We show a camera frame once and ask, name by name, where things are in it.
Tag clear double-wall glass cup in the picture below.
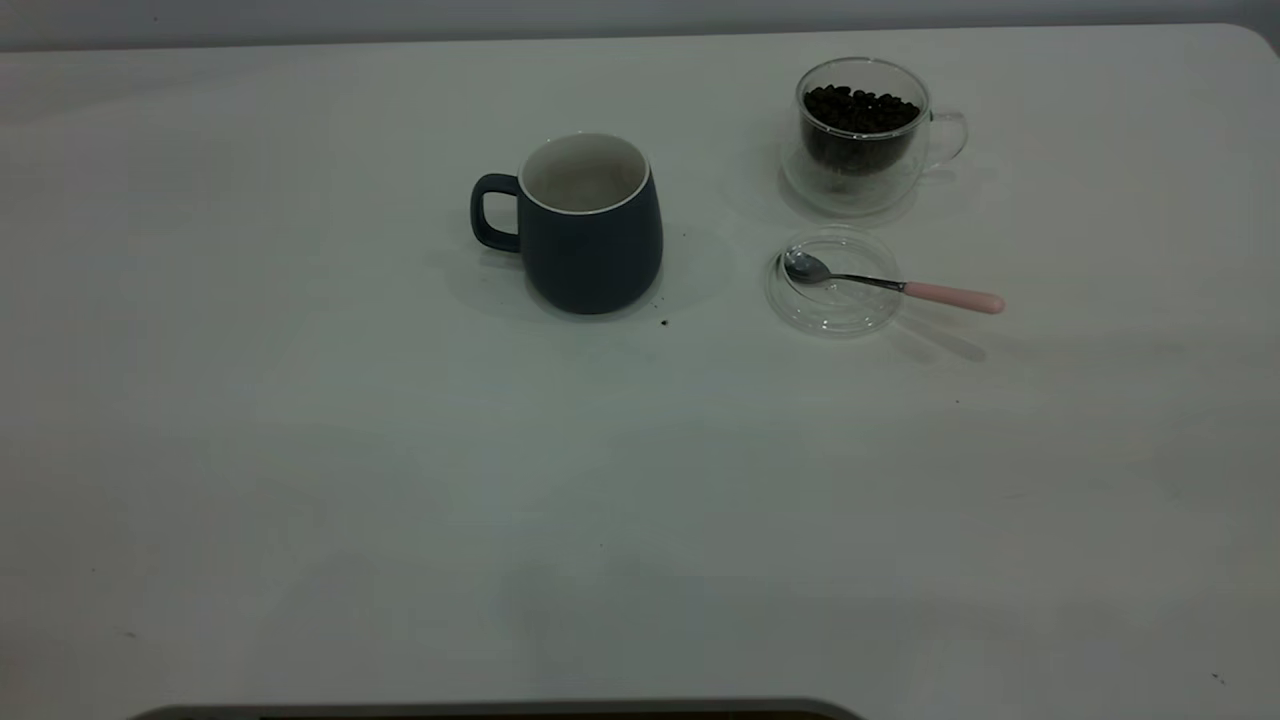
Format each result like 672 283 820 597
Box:
780 57 969 216

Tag dark grey ceramic mug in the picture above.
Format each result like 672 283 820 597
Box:
470 132 664 316

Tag clear round glass lid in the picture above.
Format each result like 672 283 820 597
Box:
765 227 904 336

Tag roasted coffee beans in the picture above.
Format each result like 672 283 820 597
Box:
803 85 921 176

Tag metal spoon with pink handle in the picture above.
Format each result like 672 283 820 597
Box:
783 249 1006 316

